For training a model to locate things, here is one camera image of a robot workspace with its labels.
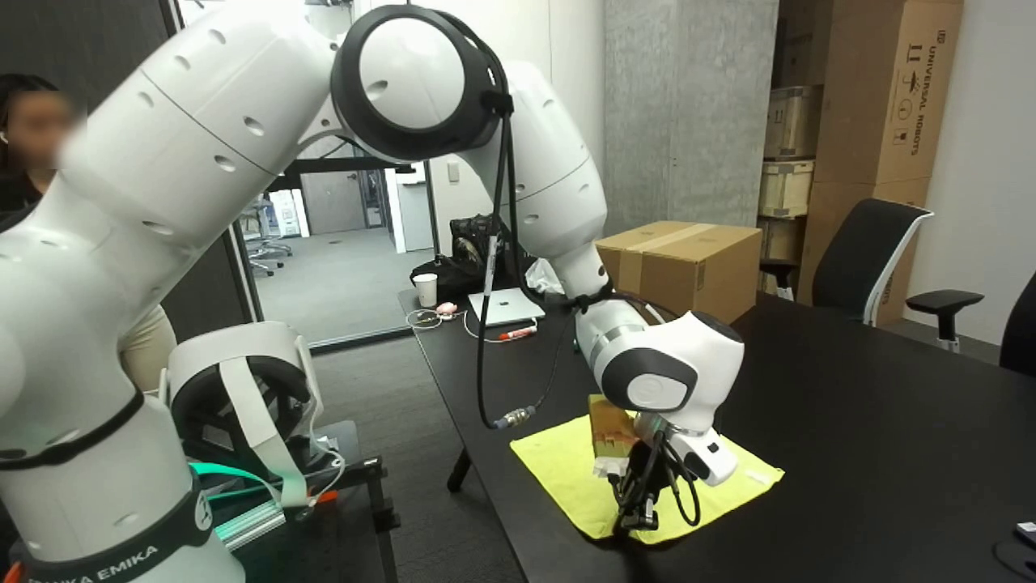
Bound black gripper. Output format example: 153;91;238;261
611;423;677;538

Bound yellow cloth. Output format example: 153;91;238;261
513;417;782;544

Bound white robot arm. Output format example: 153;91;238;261
0;0;746;583

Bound brown cardboard box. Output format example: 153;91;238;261
595;221;761;325

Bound black equipment pile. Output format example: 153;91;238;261
440;215;527;297

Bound white paper cup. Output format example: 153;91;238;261
413;272;436;310

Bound black chair armrest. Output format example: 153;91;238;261
909;287;982;351

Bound stacked cardboard boxes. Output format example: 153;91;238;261
761;84;820;218

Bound white VR headset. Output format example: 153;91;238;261
164;321;327;508

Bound tall cardboard box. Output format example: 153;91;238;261
801;0;966;305

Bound seated person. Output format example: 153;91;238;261
0;72;85;231

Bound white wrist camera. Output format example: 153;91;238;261
669;431;735;487

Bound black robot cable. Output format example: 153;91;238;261
472;91;544;435

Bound black office chair white frame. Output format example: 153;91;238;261
761;197;929;326

